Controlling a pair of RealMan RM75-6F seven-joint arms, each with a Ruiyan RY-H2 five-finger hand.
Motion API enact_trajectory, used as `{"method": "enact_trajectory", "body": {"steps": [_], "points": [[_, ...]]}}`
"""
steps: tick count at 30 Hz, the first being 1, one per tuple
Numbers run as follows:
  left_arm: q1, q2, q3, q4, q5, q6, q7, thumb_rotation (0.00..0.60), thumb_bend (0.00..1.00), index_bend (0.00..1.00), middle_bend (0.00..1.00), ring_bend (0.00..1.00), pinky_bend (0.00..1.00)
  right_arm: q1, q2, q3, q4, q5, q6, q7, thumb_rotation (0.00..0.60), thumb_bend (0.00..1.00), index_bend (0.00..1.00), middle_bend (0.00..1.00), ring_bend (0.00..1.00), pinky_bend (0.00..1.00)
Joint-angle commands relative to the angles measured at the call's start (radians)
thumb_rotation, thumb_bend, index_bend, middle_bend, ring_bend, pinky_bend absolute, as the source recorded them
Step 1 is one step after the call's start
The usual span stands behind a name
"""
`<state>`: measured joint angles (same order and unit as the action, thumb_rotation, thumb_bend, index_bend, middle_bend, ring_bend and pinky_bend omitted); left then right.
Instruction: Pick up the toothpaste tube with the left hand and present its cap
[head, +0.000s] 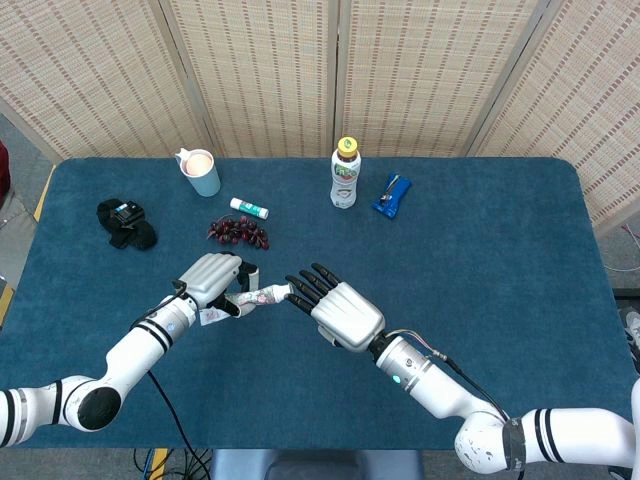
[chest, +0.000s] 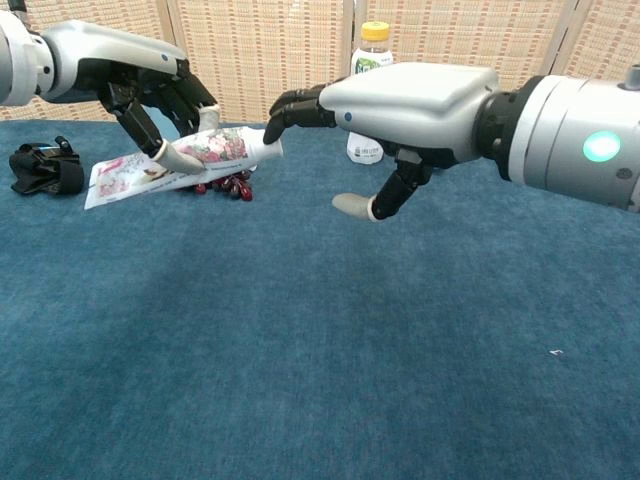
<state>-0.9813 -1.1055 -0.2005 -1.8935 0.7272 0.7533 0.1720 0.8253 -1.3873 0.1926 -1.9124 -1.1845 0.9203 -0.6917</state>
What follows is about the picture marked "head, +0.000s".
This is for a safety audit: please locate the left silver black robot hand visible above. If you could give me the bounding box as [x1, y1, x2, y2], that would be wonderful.
[172, 252, 262, 320]

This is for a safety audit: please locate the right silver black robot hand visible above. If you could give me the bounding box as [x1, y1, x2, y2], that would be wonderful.
[284, 263, 386, 353]

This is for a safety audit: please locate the white squeeze tube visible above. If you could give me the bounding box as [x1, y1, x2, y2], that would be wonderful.
[198, 282, 294, 328]

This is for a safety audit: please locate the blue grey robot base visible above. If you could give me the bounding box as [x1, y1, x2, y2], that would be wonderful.
[208, 448, 425, 480]

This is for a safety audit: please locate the dark red grape bunch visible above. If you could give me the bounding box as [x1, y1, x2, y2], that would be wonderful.
[207, 214, 271, 251]

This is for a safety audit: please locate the yellow cap drink bottle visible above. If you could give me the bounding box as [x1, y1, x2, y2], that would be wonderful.
[329, 136, 363, 210]

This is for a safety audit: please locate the small white green tube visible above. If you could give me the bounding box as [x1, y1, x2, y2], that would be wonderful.
[229, 197, 270, 220]

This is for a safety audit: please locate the blue felt table cover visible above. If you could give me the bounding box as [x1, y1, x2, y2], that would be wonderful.
[0, 157, 632, 451]

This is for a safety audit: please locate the light blue cup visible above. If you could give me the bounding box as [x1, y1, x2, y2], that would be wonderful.
[174, 148, 222, 198]

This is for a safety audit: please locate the blue snack packet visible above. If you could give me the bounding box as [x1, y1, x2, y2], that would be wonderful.
[371, 172, 413, 219]

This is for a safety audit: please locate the small metal clipper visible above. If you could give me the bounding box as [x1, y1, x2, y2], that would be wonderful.
[379, 173, 403, 204]

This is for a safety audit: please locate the bamboo folding screen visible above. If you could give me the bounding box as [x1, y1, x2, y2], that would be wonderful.
[0, 0, 640, 237]

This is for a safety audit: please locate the dark red object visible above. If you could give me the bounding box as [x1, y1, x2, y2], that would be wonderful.
[0, 140, 13, 209]

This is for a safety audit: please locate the grey shoe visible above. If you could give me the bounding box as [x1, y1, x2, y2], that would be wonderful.
[618, 309, 640, 362]

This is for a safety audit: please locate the black wrist strap device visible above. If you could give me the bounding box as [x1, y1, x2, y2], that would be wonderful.
[95, 198, 159, 251]

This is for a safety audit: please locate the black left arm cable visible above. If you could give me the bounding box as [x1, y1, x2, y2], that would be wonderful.
[130, 279, 204, 480]

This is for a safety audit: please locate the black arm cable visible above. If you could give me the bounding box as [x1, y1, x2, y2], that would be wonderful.
[394, 328, 512, 422]
[130, 279, 204, 480]

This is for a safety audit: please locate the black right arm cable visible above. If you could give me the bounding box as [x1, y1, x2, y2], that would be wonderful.
[394, 328, 512, 422]

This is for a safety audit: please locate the black floor cable bundle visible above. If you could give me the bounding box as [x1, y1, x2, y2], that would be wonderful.
[132, 446, 215, 480]

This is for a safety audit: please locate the white floor cable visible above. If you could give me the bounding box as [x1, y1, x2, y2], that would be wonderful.
[606, 223, 640, 274]

